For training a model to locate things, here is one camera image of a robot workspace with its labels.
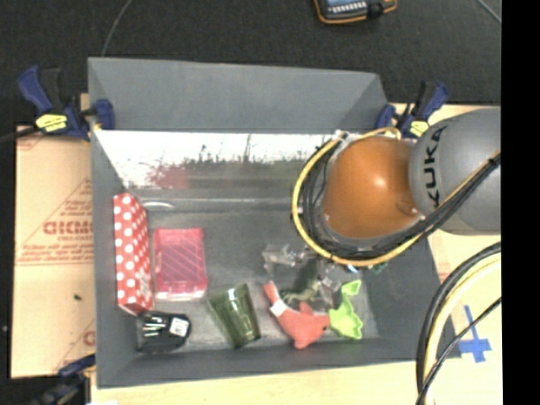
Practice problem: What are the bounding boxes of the pink clear plastic box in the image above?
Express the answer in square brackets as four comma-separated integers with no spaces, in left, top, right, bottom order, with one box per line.
[152,226,210,302]

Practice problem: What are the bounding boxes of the lime green plastic shape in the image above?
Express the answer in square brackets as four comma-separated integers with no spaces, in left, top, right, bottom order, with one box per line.
[327,279,365,341]

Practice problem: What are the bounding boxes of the grey toy animal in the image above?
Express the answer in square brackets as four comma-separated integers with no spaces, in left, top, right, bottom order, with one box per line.
[261,243,306,276]

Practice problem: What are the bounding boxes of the pink plush toy fish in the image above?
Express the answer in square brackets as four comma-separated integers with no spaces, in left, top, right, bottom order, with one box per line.
[262,280,332,350]

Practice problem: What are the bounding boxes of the red box with white dots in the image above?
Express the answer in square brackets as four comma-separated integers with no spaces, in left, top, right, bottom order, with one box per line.
[112,192,155,316]

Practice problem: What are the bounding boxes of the dark green toy dinosaur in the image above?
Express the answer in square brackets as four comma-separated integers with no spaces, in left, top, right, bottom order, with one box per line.
[279,259,329,312]

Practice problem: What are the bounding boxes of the grey metal bin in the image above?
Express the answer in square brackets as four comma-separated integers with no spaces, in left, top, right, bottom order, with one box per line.
[87,57,443,388]

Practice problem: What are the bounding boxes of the black box with white label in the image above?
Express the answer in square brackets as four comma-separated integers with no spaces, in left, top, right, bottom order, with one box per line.
[135,310,192,354]

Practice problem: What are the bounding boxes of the green translucent cup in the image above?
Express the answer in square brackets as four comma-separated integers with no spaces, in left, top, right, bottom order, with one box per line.
[207,283,262,349]

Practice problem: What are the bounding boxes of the brown cardboard board, red print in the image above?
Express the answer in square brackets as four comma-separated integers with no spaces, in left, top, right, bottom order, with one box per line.
[9,94,99,380]

